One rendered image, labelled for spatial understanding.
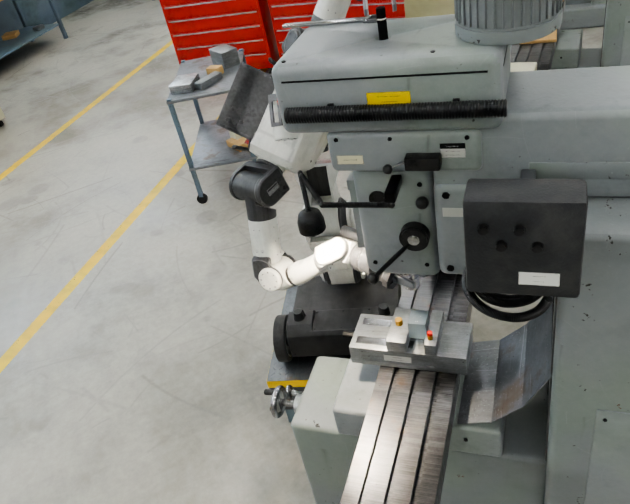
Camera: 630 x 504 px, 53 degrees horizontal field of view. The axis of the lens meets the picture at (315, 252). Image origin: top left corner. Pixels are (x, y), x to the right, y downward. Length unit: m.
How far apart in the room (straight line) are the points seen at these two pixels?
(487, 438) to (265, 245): 0.85
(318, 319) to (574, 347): 1.33
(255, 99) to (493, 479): 1.34
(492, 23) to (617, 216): 0.45
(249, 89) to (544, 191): 1.03
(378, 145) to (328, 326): 1.32
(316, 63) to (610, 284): 0.74
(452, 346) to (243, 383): 1.61
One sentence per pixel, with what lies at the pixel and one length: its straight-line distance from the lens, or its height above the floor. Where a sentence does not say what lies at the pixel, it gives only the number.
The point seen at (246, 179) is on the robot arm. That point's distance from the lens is 1.89.
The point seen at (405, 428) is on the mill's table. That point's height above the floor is 0.89.
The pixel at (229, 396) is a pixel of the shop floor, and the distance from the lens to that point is 3.24.
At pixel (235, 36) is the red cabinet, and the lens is 6.86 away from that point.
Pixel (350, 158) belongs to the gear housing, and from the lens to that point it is 1.40.
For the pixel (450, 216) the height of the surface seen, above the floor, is 1.52.
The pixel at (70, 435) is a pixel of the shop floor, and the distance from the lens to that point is 3.47.
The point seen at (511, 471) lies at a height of 0.64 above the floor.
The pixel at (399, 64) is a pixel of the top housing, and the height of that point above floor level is 1.88.
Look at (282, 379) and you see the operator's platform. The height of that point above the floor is 0.40.
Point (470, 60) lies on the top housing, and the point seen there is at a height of 1.88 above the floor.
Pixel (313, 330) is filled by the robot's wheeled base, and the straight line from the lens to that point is 2.56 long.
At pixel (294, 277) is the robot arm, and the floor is 1.16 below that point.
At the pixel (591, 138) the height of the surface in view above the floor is 1.70.
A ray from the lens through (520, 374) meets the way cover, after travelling 1.88.
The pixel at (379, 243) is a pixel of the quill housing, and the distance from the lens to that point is 1.54.
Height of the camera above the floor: 2.33
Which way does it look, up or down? 36 degrees down
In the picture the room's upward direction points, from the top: 13 degrees counter-clockwise
